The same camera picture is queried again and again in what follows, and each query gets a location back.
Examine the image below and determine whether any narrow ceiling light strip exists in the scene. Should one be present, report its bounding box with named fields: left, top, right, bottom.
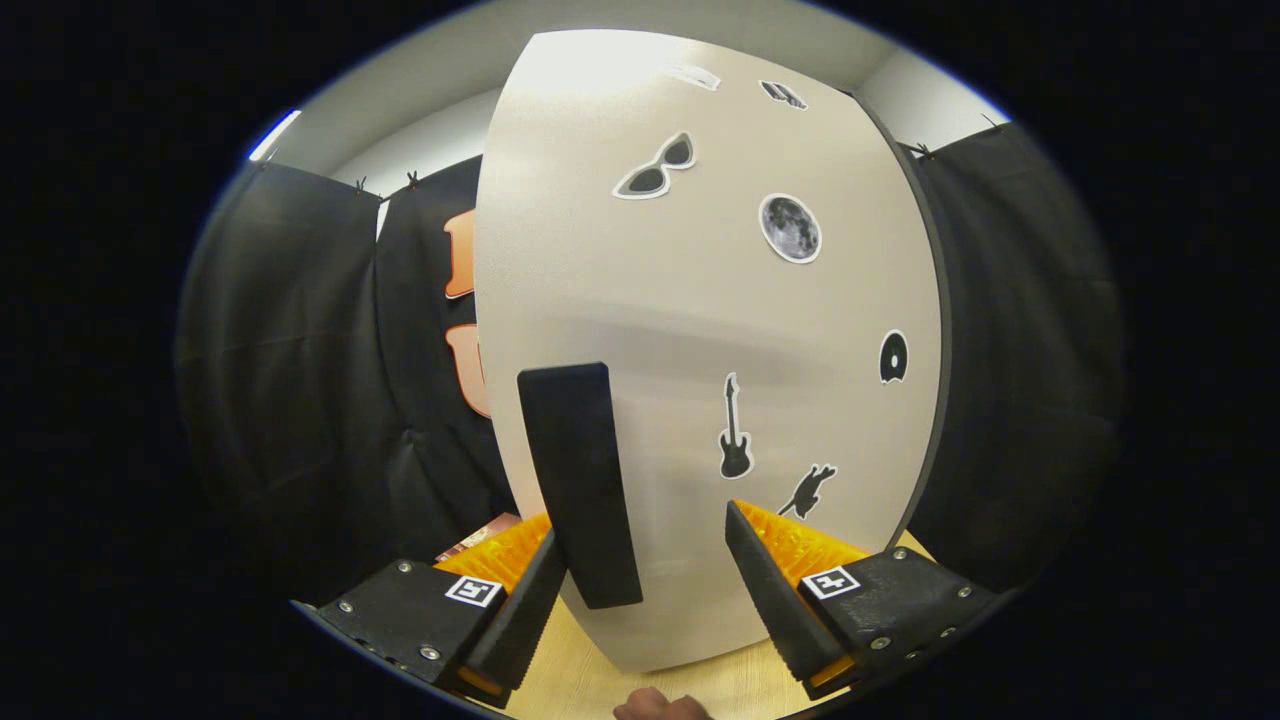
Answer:
left=248, top=108, right=301, bottom=163

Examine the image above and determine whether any black door handle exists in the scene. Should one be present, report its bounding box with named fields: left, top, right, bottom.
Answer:
left=516, top=362, right=644, bottom=610

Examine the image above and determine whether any black backdrop cloth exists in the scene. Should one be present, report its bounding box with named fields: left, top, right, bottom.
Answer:
left=175, top=120, right=1126, bottom=601

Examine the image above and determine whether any beige shoe cabinet door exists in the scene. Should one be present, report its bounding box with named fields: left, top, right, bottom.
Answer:
left=473, top=28, right=943, bottom=674

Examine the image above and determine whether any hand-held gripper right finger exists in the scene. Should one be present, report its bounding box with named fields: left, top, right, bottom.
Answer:
left=725, top=499, right=1001, bottom=698

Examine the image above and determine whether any brown cover book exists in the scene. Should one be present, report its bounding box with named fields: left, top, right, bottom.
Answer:
left=436, top=512, right=523, bottom=563

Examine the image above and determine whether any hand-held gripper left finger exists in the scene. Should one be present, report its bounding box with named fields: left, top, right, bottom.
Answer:
left=318, top=512, right=569, bottom=701

